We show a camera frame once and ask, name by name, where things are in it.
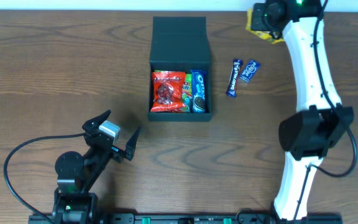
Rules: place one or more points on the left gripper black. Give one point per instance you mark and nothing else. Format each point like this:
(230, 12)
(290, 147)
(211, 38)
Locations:
(114, 150)

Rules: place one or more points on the yellow snack bag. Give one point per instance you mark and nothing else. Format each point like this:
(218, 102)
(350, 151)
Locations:
(261, 34)

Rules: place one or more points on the small blue Eclipse pack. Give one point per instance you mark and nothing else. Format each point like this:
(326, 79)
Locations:
(249, 71)

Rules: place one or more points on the red snack bag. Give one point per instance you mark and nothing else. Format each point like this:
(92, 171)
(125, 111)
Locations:
(168, 86)

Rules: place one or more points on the Cadbury Dairy Milk bar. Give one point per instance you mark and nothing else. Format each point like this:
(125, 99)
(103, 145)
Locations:
(236, 68)

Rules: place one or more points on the Haribo worms gummy bag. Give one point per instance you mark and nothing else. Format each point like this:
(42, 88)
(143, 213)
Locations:
(186, 96)

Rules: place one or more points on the blue Oreo cookie pack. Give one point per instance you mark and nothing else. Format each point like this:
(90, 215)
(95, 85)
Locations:
(198, 91)

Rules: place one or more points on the dark green box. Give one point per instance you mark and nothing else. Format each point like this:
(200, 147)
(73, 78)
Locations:
(181, 44)

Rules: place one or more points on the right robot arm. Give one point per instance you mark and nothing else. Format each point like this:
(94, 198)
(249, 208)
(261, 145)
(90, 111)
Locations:
(320, 119)

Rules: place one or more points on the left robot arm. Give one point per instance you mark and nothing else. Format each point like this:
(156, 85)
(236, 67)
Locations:
(76, 173)

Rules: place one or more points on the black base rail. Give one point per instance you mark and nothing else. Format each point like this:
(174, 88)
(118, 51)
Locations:
(244, 218)

